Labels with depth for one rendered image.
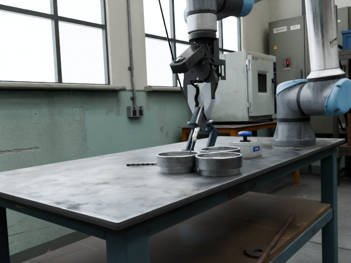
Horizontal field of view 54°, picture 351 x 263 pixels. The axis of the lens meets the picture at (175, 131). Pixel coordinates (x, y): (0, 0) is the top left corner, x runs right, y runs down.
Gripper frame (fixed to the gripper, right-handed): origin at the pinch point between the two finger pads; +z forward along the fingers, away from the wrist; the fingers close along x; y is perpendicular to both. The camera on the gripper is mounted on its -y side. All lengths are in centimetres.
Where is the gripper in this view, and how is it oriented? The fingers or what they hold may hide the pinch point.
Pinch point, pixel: (200, 115)
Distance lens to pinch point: 86.6
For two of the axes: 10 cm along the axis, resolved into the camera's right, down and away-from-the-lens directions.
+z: 0.4, 10.0, 0.7
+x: -8.0, 0.0, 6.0
